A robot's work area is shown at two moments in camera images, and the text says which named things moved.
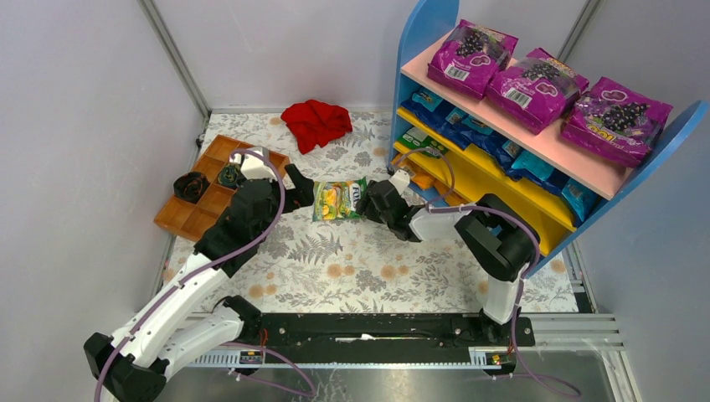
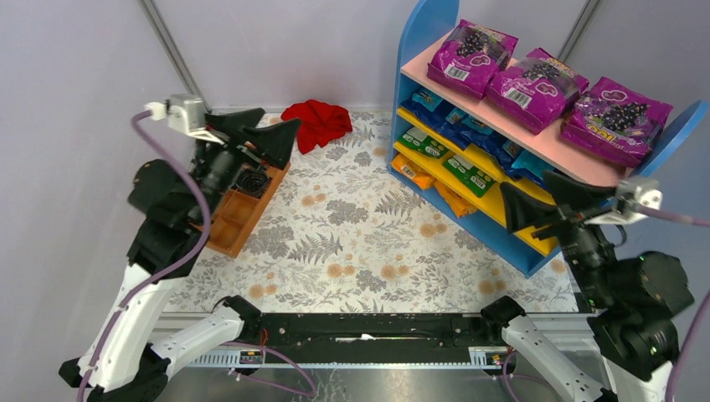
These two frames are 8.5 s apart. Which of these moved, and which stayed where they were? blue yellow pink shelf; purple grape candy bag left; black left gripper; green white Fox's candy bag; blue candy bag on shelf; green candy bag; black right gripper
Moved: green white Fox's candy bag; black right gripper; black left gripper
Stayed: purple grape candy bag left; blue yellow pink shelf; blue candy bag on shelf; green candy bag
